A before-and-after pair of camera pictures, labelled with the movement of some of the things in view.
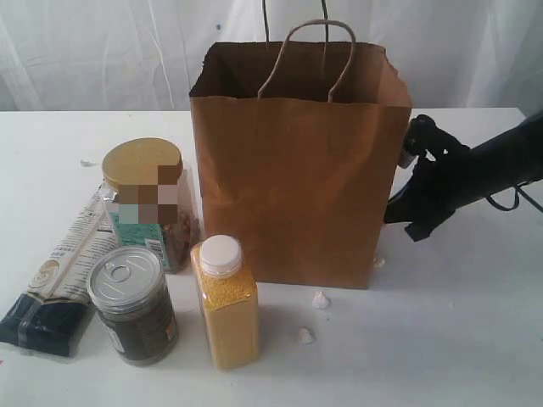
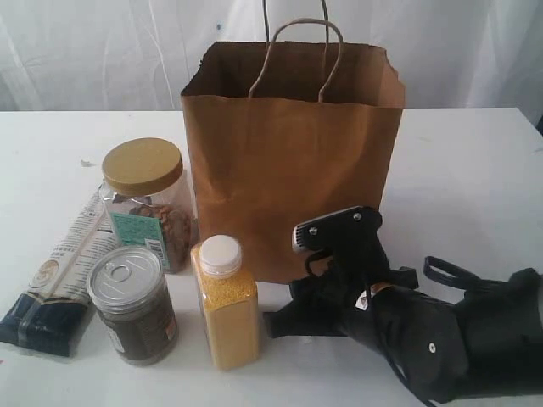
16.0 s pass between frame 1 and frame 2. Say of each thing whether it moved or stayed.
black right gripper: moved
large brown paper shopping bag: stayed
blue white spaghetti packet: stayed
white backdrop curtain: stayed
